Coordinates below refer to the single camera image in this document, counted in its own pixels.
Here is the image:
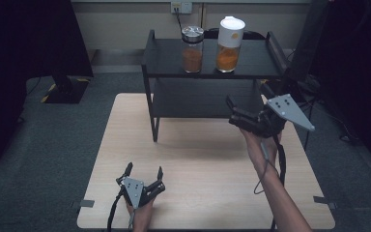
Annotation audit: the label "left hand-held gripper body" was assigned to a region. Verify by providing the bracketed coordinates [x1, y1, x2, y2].
[115, 176, 167, 210]

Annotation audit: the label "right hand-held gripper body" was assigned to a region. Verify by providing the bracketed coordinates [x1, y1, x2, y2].
[228, 93, 316, 139]

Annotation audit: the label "glass jar with white lid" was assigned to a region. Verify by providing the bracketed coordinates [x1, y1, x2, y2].
[214, 15, 246, 73]

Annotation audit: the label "glass jar with silver lid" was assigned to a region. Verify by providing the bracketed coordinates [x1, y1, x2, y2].
[180, 25, 205, 74]

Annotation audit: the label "black two-tier shelf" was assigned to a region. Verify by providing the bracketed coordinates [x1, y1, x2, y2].
[140, 29, 290, 144]

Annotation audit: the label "person's left hand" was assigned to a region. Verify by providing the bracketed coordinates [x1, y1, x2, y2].
[125, 196, 157, 232]

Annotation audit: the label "person's right hand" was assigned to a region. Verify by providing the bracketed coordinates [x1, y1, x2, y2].
[239, 126, 283, 177]

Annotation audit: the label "grey tape piece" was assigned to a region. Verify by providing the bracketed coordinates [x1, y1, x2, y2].
[78, 199, 96, 209]
[312, 195, 338, 211]

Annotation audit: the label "black metal stand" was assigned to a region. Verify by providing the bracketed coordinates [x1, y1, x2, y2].
[286, 0, 333, 83]

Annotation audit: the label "dark curtain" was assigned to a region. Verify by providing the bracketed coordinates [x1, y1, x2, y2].
[0, 0, 95, 175]
[312, 0, 371, 179]

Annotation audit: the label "black stand with striped base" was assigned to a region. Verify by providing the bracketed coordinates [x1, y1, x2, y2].
[40, 74, 91, 105]

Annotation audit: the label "left hand-held gripper cable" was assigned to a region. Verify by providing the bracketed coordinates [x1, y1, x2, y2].
[106, 188, 126, 232]

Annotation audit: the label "black floor cables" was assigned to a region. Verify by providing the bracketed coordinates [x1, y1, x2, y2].
[298, 95, 363, 153]

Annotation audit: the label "black power cable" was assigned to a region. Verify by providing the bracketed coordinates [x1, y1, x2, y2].
[173, 6, 185, 33]

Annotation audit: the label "white wall socket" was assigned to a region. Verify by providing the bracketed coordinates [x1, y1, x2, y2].
[170, 1, 194, 15]

